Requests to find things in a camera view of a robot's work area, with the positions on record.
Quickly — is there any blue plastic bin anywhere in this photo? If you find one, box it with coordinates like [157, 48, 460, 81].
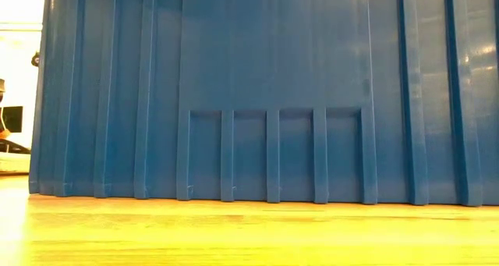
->
[27, 0, 499, 207]

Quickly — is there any black background screen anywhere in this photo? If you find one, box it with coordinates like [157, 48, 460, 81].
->
[0, 105, 23, 133]

